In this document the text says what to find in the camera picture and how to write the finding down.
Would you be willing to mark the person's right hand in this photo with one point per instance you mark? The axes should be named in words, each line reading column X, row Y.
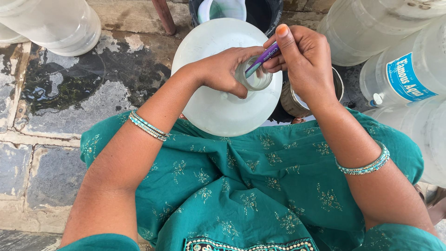
column 310, row 62

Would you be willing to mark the person's left hand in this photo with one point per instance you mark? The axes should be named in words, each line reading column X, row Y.
column 217, row 71

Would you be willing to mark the round translucent white water jar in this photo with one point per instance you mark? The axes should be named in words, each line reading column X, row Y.
column 216, row 111

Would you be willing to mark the purple toothbrush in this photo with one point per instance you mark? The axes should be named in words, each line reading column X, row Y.
column 265, row 57

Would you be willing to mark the steel pot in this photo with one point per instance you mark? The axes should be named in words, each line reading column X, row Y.
column 291, row 103

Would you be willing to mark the person's foot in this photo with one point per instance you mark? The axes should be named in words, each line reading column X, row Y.
column 298, row 120

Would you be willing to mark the white plastic mug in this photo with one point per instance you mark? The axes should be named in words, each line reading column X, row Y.
column 223, row 8

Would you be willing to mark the black bucket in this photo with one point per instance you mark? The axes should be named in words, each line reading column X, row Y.
column 266, row 15

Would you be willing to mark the large translucent water can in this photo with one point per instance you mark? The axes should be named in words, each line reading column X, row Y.
column 369, row 28

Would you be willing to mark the rusty metal pole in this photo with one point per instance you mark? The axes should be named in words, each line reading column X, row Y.
column 165, row 15

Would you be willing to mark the turquoise left wrist bangles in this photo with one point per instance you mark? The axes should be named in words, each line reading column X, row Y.
column 149, row 126

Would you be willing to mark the turquoise wrist bangles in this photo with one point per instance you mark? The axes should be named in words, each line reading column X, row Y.
column 149, row 126
column 366, row 167

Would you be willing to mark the blue-labelled translucent water can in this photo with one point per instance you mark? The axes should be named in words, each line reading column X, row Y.
column 407, row 75

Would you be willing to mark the turquoise right wrist bangles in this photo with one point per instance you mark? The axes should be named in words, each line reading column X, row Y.
column 366, row 167

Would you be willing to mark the green embroidered dress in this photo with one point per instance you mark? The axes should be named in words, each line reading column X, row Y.
column 251, row 188

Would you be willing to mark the ribbed translucent water can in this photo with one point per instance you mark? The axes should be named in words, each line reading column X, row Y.
column 55, row 24

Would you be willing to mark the brown sandal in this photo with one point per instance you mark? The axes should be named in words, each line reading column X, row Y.
column 435, row 205

